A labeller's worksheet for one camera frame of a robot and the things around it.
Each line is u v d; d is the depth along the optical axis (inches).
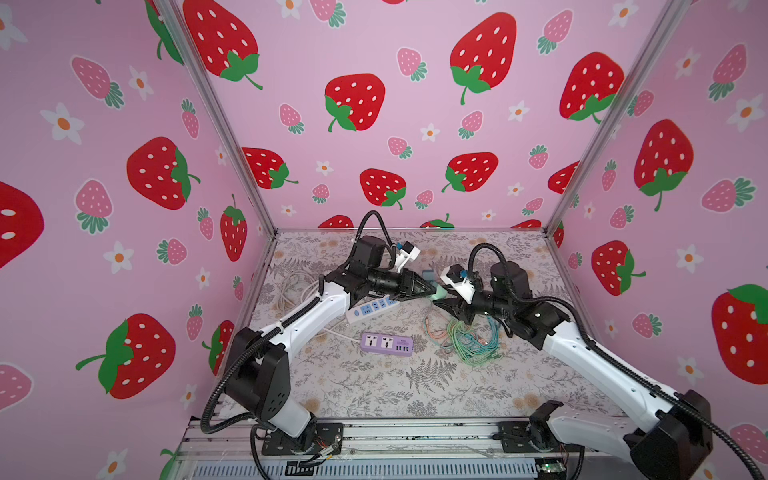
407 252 28.7
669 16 27.4
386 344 34.6
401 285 26.5
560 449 28.2
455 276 24.2
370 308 37.6
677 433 15.0
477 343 35.5
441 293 28.7
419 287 28.6
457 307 25.6
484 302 25.0
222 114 34.0
